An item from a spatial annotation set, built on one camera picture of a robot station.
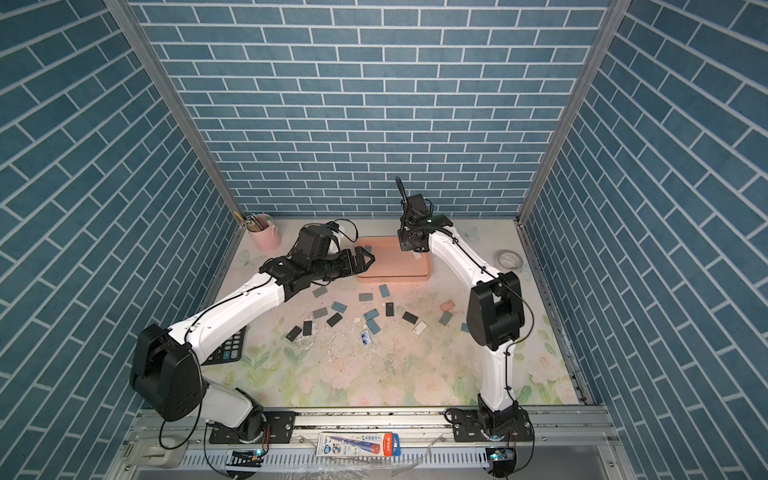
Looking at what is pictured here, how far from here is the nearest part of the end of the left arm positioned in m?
0.59

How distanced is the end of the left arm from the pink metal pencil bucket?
47cm

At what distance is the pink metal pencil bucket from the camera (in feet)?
3.44
